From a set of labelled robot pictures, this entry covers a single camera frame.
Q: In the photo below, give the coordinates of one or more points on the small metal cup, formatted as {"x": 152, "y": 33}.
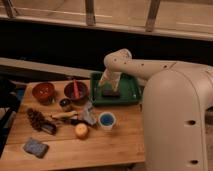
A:
{"x": 65, "y": 104}

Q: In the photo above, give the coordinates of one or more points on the blue sponge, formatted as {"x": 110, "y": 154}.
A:
{"x": 35, "y": 147}

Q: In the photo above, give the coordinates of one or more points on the yellow round fruit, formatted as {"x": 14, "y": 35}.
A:
{"x": 81, "y": 130}

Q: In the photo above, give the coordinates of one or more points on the white cup blue inside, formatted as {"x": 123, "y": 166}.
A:
{"x": 107, "y": 121}

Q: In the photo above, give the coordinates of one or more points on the grey crumpled cloth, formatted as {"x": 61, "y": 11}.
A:
{"x": 88, "y": 115}

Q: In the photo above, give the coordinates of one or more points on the dark maroon bowl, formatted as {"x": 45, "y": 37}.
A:
{"x": 69, "y": 91}

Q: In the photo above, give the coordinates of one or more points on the brown pine cone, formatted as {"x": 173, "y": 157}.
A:
{"x": 36, "y": 118}

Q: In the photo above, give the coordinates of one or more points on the cream wooden-handled tool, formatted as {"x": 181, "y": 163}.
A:
{"x": 64, "y": 115}

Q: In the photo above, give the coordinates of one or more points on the red-brown bowl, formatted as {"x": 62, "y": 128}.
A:
{"x": 44, "y": 92}

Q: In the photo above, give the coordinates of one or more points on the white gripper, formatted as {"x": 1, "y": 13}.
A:
{"x": 110, "y": 77}

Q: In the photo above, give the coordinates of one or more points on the small black box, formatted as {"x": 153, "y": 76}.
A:
{"x": 49, "y": 128}

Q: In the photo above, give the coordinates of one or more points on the red stick in bowl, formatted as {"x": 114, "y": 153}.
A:
{"x": 76, "y": 91}

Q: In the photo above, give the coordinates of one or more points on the dark brown eraser block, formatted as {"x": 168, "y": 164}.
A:
{"x": 110, "y": 93}

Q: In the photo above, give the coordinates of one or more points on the black chair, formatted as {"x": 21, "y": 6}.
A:
{"x": 8, "y": 101}

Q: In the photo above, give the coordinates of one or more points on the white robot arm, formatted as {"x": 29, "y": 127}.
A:
{"x": 175, "y": 99}

